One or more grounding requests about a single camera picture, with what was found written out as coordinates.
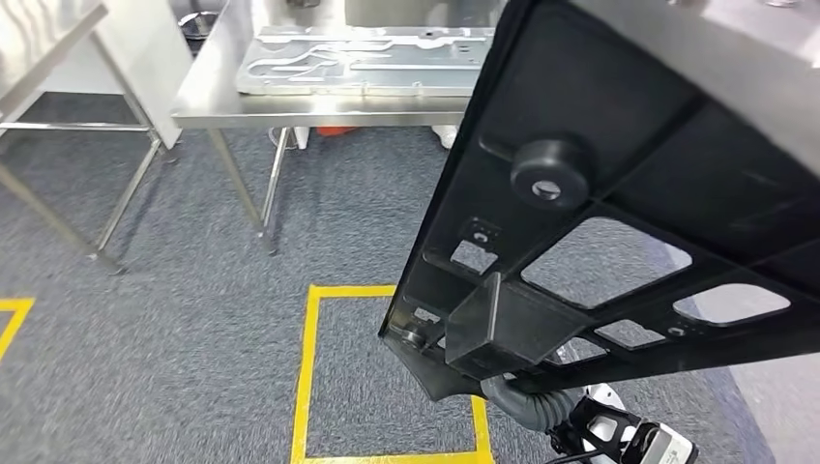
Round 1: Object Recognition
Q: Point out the stainless steel side table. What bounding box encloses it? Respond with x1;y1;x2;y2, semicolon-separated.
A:
0;0;164;276

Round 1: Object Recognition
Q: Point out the grey metal case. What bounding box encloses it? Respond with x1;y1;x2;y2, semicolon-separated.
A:
344;0;504;29

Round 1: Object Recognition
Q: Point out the stainless steel workbench table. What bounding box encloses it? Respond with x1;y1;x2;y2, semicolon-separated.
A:
169;0;508;257

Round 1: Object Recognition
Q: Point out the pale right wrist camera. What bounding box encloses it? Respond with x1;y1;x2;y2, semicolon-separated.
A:
630;422;701;464

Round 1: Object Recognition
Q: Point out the black plastic plate frame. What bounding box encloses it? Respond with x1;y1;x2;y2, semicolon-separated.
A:
377;0;820;403

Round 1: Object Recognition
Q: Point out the grey aluminium fixture plate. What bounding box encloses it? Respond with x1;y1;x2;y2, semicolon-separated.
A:
235;25;498;99

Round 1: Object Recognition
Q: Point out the black pole round base stand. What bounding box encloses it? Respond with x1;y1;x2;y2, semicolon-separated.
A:
178;9;220;41

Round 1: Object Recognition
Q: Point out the yellow floor tape square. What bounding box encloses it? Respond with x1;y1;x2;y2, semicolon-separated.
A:
0;297;37;362
289;283;496;464

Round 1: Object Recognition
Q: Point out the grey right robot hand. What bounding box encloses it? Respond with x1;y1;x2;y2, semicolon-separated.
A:
480;337;608;411

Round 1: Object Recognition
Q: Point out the white cabinet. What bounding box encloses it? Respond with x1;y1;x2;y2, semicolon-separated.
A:
38;0;194;152

